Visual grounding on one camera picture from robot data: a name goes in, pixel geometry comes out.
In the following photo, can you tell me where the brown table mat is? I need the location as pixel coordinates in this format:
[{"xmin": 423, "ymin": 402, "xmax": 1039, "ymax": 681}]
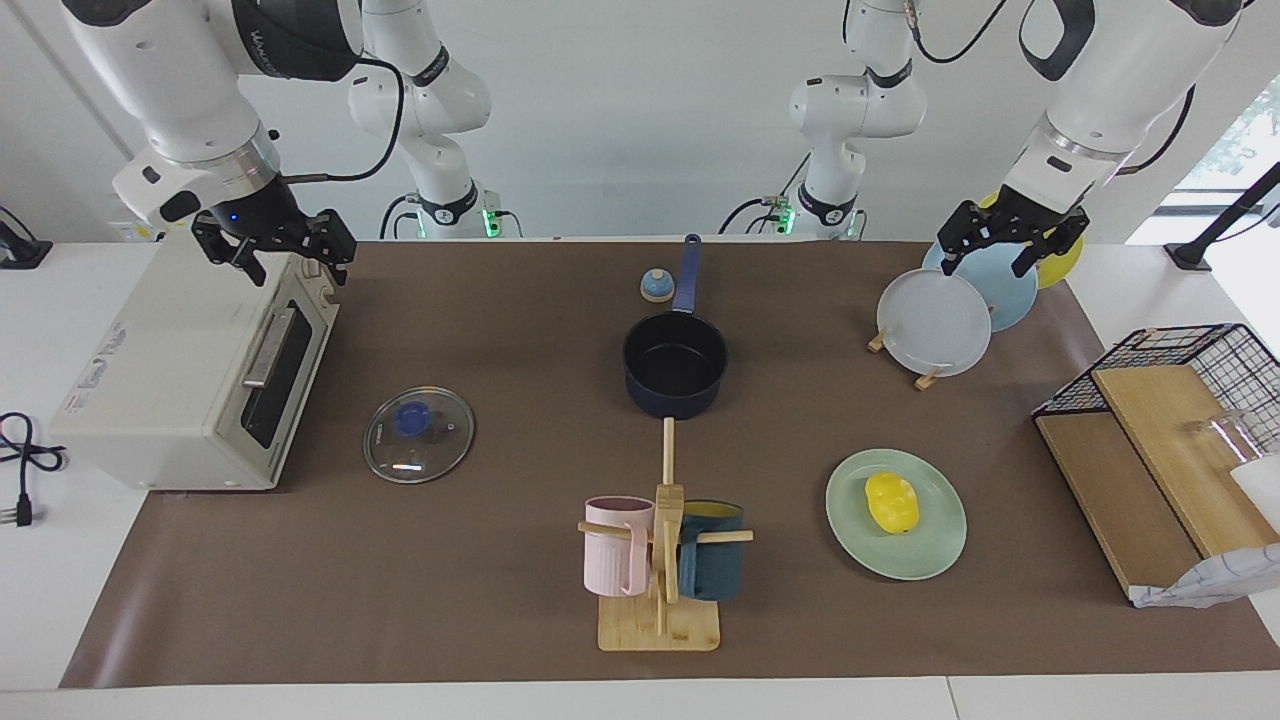
[{"xmin": 58, "ymin": 240, "xmax": 1280, "ymax": 689}]

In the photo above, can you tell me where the black wire basket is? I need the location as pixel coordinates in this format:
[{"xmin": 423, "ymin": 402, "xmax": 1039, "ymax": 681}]
[{"xmin": 1032, "ymin": 323, "xmax": 1280, "ymax": 461}]

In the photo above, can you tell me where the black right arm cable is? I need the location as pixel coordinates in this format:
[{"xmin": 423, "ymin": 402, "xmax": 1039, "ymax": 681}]
[{"xmin": 275, "ymin": 58, "xmax": 406, "ymax": 184}]

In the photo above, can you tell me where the black base cable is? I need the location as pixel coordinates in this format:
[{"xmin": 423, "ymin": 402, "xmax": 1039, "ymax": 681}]
[
  {"xmin": 378, "ymin": 193, "xmax": 421, "ymax": 241},
  {"xmin": 718, "ymin": 198, "xmax": 769, "ymax": 237}
]

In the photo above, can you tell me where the glass lid with blue knob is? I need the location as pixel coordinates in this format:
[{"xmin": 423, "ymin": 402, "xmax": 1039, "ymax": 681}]
[{"xmin": 363, "ymin": 386, "xmax": 477, "ymax": 485}]

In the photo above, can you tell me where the yellow plate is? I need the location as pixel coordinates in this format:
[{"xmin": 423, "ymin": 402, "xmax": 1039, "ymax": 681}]
[{"xmin": 978, "ymin": 190, "xmax": 1086, "ymax": 291}]

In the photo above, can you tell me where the cream toaster oven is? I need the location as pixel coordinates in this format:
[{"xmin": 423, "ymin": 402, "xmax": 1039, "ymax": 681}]
[{"xmin": 48, "ymin": 232, "xmax": 341, "ymax": 493}]

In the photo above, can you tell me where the pale grey plate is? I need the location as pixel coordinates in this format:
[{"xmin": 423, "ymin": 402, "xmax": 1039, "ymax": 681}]
[{"xmin": 876, "ymin": 268, "xmax": 993, "ymax": 379}]

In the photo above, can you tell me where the black desk clamp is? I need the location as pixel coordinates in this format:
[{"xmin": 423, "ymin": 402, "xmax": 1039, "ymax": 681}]
[{"xmin": 0, "ymin": 207, "xmax": 53, "ymax": 270}]

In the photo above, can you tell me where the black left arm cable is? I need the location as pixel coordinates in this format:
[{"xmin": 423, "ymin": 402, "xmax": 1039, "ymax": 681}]
[{"xmin": 905, "ymin": 0, "xmax": 1198, "ymax": 176}]

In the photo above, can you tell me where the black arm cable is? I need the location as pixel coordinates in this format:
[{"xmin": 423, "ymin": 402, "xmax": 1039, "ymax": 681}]
[
  {"xmin": 905, "ymin": 0, "xmax": 1198, "ymax": 176},
  {"xmin": 275, "ymin": 58, "xmax": 406, "ymax": 184}
]

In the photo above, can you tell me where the clear glass cup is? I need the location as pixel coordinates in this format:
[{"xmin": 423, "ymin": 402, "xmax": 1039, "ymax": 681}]
[{"xmin": 1185, "ymin": 408, "xmax": 1280, "ymax": 471}]

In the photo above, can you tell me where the dark teal mug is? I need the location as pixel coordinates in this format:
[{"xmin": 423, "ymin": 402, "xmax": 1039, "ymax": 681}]
[{"xmin": 676, "ymin": 499, "xmax": 747, "ymax": 603}]

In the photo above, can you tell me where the black left base cable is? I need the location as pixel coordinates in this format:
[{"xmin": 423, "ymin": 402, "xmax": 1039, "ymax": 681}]
[{"xmin": 718, "ymin": 198, "xmax": 769, "ymax": 237}]

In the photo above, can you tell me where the yellow potato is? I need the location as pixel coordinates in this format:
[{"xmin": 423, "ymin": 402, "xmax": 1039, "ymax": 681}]
[{"xmin": 864, "ymin": 472, "xmax": 921, "ymax": 535}]

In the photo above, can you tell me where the black stand with pole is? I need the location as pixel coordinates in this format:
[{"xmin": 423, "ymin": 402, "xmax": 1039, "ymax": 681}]
[{"xmin": 1163, "ymin": 162, "xmax": 1280, "ymax": 272}]

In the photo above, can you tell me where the black power cord with plug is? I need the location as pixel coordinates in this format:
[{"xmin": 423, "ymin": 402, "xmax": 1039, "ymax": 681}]
[{"xmin": 0, "ymin": 412, "xmax": 69, "ymax": 528}]

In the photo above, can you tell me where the wooden mug rack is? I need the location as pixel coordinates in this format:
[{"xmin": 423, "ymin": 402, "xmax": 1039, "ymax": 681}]
[{"xmin": 577, "ymin": 418, "xmax": 754, "ymax": 654}]

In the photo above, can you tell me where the dark blue saucepan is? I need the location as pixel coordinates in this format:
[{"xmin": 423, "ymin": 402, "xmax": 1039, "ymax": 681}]
[{"xmin": 622, "ymin": 234, "xmax": 729, "ymax": 421}]

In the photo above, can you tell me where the light wooden board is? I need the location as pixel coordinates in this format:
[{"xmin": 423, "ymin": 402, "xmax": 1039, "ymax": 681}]
[{"xmin": 1090, "ymin": 364, "xmax": 1280, "ymax": 559}]

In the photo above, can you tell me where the wooden plate rack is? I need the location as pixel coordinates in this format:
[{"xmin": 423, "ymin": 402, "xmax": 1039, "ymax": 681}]
[{"xmin": 867, "ymin": 325, "xmax": 946, "ymax": 392}]

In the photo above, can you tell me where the black right base cable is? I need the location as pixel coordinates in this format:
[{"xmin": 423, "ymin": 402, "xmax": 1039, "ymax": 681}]
[{"xmin": 378, "ymin": 193, "xmax": 421, "ymax": 241}]

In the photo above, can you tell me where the white checked cloth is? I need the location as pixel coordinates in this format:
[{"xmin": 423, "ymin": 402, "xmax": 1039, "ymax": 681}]
[{"xmin": 1130, "ymin": 545, "xmax": 1280, "ymax": 609}]

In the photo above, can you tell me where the brown wooden board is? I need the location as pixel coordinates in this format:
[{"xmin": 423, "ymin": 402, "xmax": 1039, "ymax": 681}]
[{"xmin": 1035, "ymin": 412, "xmax": 1206, "ymax": 599}]

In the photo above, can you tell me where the light blue plate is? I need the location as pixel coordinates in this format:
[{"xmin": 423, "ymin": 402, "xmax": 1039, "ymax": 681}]
[{"xmin": 921, "ymin": 240, "xmax": 1040, "ymax": 333}]

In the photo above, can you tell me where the pink ribbed mug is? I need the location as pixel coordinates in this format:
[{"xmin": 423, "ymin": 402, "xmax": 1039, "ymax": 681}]
[{"xmin": 583, "ymin": 496, "xmax": 656, "ymax": 599}]

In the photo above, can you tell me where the mint green plate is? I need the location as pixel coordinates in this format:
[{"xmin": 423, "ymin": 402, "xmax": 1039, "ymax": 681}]
[{"xmin": 825, "ymin": 447, "xmax": 969, "ymax": 582}]

